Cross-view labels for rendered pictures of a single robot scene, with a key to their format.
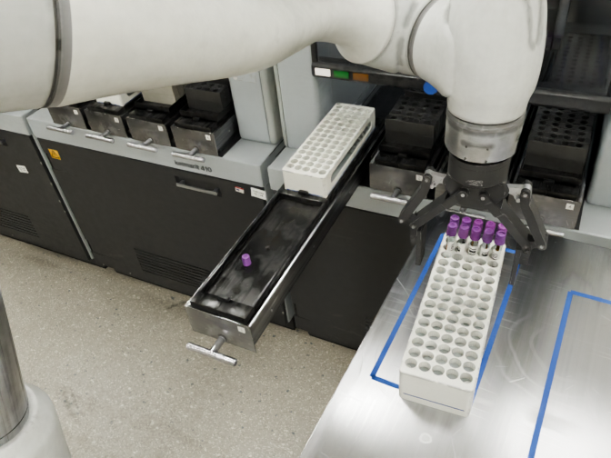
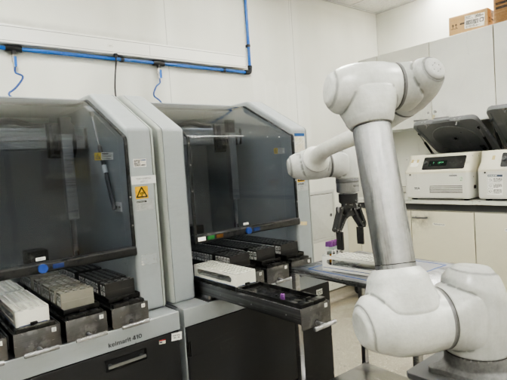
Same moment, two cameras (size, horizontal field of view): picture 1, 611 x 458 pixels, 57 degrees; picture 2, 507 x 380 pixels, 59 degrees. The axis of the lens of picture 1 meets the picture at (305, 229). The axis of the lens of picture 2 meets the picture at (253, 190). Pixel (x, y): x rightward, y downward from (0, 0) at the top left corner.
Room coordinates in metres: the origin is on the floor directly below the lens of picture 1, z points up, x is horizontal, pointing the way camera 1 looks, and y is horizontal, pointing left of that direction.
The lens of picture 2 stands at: (0.32, 1.57, 1.26)
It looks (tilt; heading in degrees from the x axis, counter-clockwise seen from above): 3 degrees down; 290
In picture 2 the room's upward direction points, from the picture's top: 4 degrees counter-clockwise
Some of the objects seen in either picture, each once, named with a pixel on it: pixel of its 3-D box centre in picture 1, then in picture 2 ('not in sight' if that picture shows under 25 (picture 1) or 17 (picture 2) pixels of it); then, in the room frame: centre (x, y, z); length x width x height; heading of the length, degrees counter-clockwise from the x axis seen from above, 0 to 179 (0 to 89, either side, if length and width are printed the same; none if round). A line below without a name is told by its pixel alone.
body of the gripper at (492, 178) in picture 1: (476, 177); (348, 204); (0.58, -0.23, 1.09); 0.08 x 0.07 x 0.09; 63
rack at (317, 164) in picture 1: (332, 148); (223, 274); (1.07, -0.08, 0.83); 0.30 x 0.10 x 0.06; 150
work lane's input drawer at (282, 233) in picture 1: (299, 214); (252, 295); (0.92, 0.01, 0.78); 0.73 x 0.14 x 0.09; 150
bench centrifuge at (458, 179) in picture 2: not in sight; (454, 157); (0.03, -2.48, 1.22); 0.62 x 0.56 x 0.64; 58
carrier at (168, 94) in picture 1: (159, 91); (76, 298); (1.44, 0.35, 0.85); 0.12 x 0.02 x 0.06; 60
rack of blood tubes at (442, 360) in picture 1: (455, 313); (359, 264); (0.55, -0.21, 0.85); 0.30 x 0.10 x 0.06; 153
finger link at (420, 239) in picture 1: (420, 242); (340, 240); (0.61, -0.17, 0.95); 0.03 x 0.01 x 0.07; 153
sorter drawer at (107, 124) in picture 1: (171, 71); (13, 316); (1.72, 0.36, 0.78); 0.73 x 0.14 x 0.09; 150
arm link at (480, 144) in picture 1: (483, 128); (347, 185); (0.58, -0.23, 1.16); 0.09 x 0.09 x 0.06
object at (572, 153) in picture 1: (555, 154); (288, 249); (0.92, -0.52, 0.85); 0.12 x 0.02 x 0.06; 59
